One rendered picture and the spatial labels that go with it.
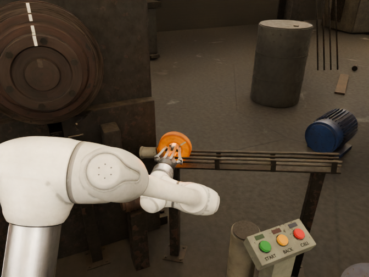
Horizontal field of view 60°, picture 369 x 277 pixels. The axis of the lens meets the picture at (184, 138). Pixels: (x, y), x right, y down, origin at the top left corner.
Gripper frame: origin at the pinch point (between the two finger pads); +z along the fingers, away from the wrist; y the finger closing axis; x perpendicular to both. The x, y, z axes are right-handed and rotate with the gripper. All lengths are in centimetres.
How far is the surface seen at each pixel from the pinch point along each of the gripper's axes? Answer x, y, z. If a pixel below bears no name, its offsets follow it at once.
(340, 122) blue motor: -49, 110, 132
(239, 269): -37, 35, -34
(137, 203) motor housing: -24.6, -15.0, -16.3
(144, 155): -6.3, -14.7, -2.7
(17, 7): 61, -51, -17
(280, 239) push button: -10, 47, -38
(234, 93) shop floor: -87, 16, 258
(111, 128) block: 6.8, -29.4, -2.6
